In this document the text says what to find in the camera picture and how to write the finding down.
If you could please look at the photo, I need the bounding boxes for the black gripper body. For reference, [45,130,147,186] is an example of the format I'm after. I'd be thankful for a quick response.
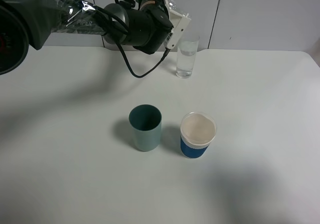
[124,0,173,54]

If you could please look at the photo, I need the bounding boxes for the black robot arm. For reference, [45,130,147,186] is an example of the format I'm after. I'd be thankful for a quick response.
[0,0,174,74]

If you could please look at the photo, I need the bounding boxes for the green plastic cup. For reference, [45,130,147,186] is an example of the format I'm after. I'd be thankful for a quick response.
[128,104,162,152]

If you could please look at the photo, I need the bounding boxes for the blue white paper cup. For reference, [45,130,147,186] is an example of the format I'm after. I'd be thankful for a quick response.
[180,112,217,158]

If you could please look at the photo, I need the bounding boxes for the tall clear drinking glass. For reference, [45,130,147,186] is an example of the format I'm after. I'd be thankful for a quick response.
[176,32,200,78]

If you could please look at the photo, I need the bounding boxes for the black camera cable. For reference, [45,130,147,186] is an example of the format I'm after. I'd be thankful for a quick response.
[14,0,171,79]

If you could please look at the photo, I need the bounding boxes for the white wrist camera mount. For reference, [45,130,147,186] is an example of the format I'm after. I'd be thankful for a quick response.
[163,0,191,50]

